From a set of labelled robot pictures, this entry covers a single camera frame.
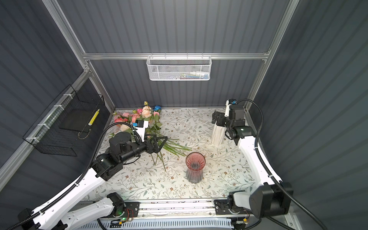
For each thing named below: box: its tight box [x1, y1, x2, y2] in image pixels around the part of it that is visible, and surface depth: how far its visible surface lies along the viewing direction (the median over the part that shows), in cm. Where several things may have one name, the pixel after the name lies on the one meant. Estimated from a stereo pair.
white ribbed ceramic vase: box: [211, 123, 227, 147], surface depth 91 cm
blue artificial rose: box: [153, 104, 162, 111], surface depth 118 cm
